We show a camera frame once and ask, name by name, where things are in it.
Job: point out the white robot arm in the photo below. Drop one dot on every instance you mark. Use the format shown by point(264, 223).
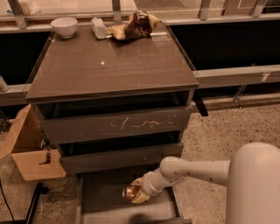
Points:
point(251, 176)

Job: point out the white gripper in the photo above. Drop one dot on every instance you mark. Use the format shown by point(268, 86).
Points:
point(148, 184)

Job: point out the grey middle drawer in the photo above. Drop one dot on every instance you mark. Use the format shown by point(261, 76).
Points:
point(102, 161)

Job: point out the grey drawer cabinet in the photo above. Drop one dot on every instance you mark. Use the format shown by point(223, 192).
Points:
point(84, 76)

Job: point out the white bowl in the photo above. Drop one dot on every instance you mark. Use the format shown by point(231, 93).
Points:
point(66, 27)

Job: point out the grey top drawer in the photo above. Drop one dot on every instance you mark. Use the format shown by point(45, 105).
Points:
point(85, 128)

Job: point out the cardboard box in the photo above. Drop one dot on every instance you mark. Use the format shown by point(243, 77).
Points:
point(23, 143)

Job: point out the grey bottom drawer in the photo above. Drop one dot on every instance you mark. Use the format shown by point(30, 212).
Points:
point(101, 200)

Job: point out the grey drawer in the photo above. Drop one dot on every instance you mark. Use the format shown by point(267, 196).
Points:
point(102, 161)
point(101, 200)
point(85, 128)

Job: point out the grey horizontal rail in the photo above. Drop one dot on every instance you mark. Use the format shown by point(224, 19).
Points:
point(237, 76)

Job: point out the black metal stand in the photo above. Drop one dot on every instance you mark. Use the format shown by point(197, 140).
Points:
point(40, 189)

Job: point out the brown snack bag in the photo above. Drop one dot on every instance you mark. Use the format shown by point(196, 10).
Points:
point(140, 25)

